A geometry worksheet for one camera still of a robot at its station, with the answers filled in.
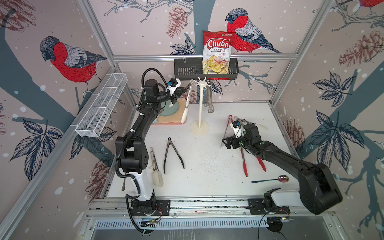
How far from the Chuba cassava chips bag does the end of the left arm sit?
11.5 inches

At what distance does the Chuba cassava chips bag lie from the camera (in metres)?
0.85

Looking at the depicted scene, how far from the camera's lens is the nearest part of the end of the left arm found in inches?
26.5
